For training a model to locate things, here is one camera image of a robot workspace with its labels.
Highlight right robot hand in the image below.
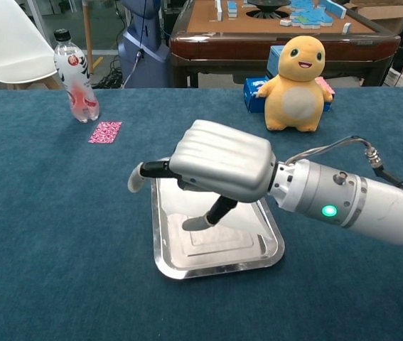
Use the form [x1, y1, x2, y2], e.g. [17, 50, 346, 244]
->
[127, 119, 276, 232]

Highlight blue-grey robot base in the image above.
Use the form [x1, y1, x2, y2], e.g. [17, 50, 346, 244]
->
[117, 0, 171, 89]

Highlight rectangular metal tray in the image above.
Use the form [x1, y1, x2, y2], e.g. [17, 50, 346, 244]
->
[150, 156, 286, 281]

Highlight blue snack boxes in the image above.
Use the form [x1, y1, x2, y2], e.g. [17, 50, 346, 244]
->
[242, 76, 269, 114]

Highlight yellow plush toy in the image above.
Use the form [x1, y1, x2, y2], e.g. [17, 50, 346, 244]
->
[256, 34, 335, 133]

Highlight light blue box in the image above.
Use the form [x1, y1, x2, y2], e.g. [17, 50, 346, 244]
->
[267, 45, 287, 80]

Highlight brown mahjong table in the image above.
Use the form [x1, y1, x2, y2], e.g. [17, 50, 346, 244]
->
[168, 0, 401, 89]

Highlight pink patterned card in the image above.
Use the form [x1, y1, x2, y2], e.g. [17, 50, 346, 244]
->
[87, 121, 123, 145]

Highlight pink tissue pack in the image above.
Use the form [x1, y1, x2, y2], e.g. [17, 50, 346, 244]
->
[316, 76, 337, 113]

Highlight standing mahjong tile row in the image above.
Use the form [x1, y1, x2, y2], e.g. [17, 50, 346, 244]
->
[215, 0, 240, 19]

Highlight black table centre dome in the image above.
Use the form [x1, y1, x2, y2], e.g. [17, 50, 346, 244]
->
[242, 0, 292, 19]

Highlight clear drink bottle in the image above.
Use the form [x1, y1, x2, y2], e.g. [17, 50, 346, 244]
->
[53, 29, 101, 124]

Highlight blue mahjong tile pile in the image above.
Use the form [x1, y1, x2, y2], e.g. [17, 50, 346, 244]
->
[289, 0, 348, 28]

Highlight blue table mat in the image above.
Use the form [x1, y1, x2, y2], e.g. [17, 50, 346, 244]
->
[0, 87, 403, 341]

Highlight white chair with wooden legs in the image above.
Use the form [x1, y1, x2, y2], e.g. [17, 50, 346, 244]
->
[0, 0, 62, 90]

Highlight grey charging cable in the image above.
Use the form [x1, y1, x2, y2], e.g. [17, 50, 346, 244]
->
[121, 49, 144, 89]

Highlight black floor cable bundle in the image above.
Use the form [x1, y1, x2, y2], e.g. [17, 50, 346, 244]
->
[92, 55, 131, 89]

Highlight right arm wrist cable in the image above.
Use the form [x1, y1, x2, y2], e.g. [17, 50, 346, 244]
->
[286, 135, 403, 210]

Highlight wooden post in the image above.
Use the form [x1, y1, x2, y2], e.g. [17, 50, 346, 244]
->
[82, 0, 94, 74]

